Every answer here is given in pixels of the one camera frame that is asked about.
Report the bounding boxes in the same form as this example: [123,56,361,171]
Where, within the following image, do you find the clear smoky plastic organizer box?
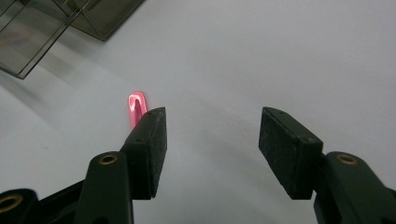
[0,0,146,80]

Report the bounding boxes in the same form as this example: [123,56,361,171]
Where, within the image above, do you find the pink plastic clip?
[127,91,149,131]

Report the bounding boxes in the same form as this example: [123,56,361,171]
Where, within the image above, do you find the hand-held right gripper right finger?
[258,106,396,224]

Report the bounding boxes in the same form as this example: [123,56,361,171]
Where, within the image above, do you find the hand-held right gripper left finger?
[74,106,168,224]

